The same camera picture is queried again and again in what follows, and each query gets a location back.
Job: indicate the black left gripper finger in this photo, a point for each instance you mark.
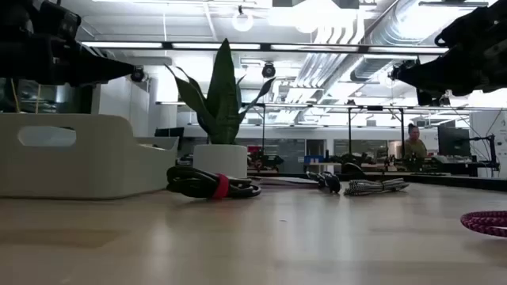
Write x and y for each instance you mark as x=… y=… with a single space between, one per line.
x=103 y=70

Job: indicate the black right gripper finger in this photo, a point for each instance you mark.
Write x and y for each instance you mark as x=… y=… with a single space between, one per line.
x=447 y=75

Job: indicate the black ceiling track fixture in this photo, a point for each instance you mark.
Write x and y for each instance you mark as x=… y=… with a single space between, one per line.
x=408 y=63
x=441 y=101

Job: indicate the round black ceiling spotlight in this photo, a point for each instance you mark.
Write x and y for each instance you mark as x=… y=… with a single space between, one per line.
x=268 y=70
x=137 y=74

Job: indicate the black computer monitor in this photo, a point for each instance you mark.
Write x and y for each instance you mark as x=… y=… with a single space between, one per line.
x=170 y=131
x=453 y=140

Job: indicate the person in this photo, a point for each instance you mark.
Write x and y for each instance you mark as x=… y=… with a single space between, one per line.
x=414 y=148

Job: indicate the white plastic bin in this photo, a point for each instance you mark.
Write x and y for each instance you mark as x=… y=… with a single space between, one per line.
x=99 y=170

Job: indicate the green snake plant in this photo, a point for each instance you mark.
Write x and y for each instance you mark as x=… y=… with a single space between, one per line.
x=222 y=99

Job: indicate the black dome object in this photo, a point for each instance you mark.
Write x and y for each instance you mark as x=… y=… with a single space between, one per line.
x=352 y=168

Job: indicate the white plant pot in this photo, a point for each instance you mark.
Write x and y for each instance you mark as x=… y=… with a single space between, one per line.
x=219 y=160

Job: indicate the black overhead light bar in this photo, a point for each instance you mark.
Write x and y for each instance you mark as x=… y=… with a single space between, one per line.
x=265 y=46

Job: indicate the background robot arms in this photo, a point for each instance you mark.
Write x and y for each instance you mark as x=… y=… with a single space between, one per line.
x=263 y=160

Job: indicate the grey flat mat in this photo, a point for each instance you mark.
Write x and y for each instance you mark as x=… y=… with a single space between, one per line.
x=289 y=181

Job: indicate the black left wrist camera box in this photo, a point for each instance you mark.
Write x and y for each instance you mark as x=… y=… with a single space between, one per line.
x=59 y=20

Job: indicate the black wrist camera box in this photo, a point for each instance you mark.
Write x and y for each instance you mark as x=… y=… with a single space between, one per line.
x=485 y=20
x=59 y=20

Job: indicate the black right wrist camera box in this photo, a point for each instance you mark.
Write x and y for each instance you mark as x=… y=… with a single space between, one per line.
x=485 y=20

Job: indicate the silver ventilation duct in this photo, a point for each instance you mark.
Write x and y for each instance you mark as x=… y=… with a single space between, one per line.
x=400 y=27

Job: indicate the black metal frame rack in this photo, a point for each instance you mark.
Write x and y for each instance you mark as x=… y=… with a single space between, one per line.
x=402 y=134

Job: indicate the black table frame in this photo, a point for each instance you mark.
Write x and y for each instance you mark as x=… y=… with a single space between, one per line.
x=455 y=182

